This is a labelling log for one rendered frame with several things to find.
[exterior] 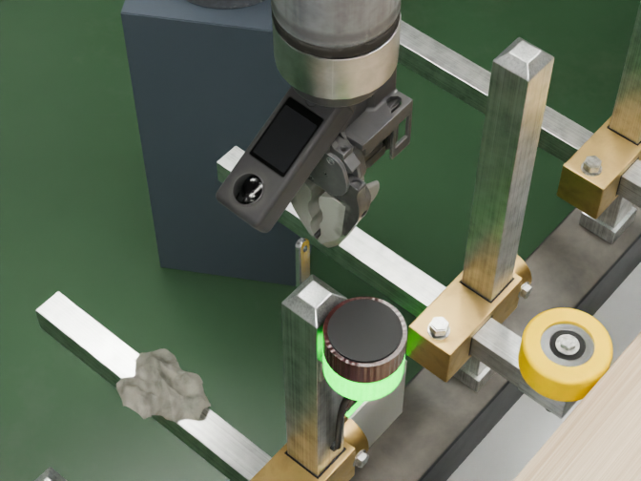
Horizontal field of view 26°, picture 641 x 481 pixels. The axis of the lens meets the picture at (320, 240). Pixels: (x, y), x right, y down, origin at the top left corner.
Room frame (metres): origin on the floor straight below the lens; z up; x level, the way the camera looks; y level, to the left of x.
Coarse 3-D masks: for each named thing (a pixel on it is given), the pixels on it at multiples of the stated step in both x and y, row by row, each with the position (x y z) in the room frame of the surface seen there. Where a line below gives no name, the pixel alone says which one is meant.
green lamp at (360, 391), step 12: (324, 360) 0.53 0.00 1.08; (324, 372) 0.53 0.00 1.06; (396, 372) 0.52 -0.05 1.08; (336, 384) 0.52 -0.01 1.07; (348, 384) 0.51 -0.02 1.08; (360, 384) 0.51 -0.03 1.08; (372, 384) 0.51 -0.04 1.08; (384, 384) 0.52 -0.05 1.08; (396, 384) 0.52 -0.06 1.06; (348, 396) 0.51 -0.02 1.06; (360, 396) 0.51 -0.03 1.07; (372, 396) 0.51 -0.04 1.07
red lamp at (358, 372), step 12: (348, 300) 0.57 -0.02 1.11; (396, 312) 0.56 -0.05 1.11; (324, 324) 0.55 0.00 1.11; (324, 336) 0.54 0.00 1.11; (324, 348) 0.53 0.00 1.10; (336, 360) 0.52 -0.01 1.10; (348, 360) 0.52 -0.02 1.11; (384, 360) 0.52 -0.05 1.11; (396, 360) 0.52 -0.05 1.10; (336, 372) 0.52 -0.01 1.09; (348, 372) 0.51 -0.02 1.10; (360, 372) 0.51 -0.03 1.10; (372, 372) 0.51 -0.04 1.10; (384, 372) 0.51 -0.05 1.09
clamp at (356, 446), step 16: (352, 432) 0.59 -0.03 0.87; (352, 448) 0.58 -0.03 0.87; (368, 448) 0.59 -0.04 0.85; (272, 464) 0.56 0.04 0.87; (288, 464) 0.56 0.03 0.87; (336, 464) 0.56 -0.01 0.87; (352, 464) 0.57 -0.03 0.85; (256, 480) 0.54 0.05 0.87; (272, 480) 0.54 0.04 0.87; (288, 480) 0.54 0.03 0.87; (304, 480) 0.54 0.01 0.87; (320, 480) 0.54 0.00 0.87; (336, 480) 0.55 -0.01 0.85
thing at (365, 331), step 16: (352, 304) 0.56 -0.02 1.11; (368, 304) 0.56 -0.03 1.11; (384, 304) 0.56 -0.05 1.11; (336, 320) 0.55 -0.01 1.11; (352, 320) 0.55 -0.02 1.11; (368, 320) 0.55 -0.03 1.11; (384, 320) 0.55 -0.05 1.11; (336, 336) 0.54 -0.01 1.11; (352, 336) 0.54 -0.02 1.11; (368, 336) 0.54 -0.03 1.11; (384, 336) 0.54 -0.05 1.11; (400, 336) 0.54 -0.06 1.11; (352, 352) 0.52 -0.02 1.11; (368, 352) 0.52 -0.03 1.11; (384, 352) 0.52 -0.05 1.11; (320, 368) 0.55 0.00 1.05; (336, 432) 0.56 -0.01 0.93; (336, 448) 0.56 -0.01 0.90
